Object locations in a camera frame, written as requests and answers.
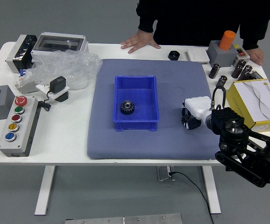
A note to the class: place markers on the person's right hand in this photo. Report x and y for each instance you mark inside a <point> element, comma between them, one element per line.
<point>139,40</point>

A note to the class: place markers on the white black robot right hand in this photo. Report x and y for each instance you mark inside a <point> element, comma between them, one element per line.
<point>198,106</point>

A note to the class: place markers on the person's left hand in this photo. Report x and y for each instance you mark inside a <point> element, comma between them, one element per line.
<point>257,54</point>

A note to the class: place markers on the big black gear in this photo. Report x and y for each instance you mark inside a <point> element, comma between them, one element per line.
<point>126,112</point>

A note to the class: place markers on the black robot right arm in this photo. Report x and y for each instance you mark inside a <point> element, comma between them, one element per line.
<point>230,121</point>

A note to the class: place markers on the black hex nut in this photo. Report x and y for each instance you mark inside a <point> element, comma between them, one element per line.
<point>174,55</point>

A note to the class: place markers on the yellow white cardboard box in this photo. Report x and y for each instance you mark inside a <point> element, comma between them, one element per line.
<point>254,102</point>

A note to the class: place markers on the blue plastic box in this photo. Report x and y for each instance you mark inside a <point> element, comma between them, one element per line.
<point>146,102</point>

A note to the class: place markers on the grey under-table power box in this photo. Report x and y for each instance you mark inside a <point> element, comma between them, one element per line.
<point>163,173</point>

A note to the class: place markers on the grey distribution box clear lid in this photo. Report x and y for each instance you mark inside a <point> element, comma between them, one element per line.
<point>58,43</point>

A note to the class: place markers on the grey box black panel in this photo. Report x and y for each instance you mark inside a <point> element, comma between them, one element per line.
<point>20,53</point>

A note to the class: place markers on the grey push-button control box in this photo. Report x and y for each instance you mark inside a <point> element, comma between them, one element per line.
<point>11,140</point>

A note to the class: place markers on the dark cylindrical capacitor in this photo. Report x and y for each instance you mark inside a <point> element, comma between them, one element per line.
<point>246,72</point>
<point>221,81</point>
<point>214,71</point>
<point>239,67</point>

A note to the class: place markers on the small black module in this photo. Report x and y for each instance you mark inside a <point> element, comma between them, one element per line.
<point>256,75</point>

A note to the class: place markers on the orange cylinder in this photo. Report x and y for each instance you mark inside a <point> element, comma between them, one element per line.
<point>227,39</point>

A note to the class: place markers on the grey block holder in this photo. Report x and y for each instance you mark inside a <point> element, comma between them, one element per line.
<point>219,57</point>

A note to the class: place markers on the grey-blue mat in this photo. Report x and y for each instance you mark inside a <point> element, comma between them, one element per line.
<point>153,144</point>

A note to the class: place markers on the person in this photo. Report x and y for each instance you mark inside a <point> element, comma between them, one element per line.
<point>195,18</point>

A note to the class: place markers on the clear plastic bag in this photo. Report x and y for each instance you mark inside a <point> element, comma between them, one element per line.
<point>65,63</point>

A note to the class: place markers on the white table leg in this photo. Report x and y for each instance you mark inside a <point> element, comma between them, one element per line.
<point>45,191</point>
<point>212,191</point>

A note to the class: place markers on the black power adapter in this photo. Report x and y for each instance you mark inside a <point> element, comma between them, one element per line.
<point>58,83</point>

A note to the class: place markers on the white socket plate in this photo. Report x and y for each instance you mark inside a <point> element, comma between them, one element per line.
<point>55,95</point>

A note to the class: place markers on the white circuit breaker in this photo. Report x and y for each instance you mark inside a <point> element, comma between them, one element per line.
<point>24,85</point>

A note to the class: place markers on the silver metal plate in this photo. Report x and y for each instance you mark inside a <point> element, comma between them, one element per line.
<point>125,219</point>

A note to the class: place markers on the white switch box red button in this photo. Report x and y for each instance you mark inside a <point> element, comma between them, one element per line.
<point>242,54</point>

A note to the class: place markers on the white wall switch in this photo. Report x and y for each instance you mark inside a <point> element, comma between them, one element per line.
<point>196,55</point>

